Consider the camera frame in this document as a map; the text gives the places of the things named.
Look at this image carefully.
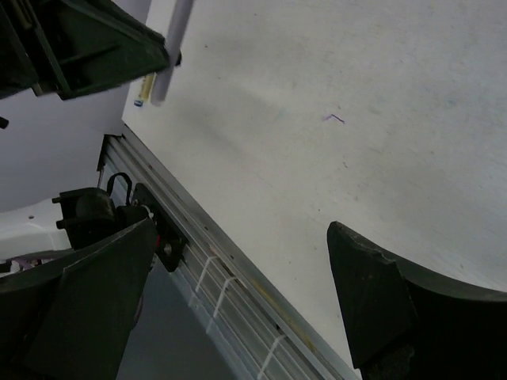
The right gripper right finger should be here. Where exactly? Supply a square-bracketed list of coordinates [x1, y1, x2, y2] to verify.
[326, 222, 506, 379]

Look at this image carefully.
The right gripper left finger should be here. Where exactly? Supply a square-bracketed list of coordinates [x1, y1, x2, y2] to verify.
[1, 222, 154, 379]

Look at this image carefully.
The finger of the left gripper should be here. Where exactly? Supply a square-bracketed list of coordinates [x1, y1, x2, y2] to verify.
[1, 1, 181, 100]

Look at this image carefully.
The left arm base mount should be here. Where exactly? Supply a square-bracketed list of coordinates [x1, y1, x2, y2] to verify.
[51, 172, 189, 272]

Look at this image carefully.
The purple marker pen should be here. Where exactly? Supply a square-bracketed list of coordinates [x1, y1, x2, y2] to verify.
[151, 0, 194, 106]

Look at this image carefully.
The aluminium frame rail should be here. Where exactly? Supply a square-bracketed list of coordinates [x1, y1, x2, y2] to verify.
[98, 128, 358, 379]

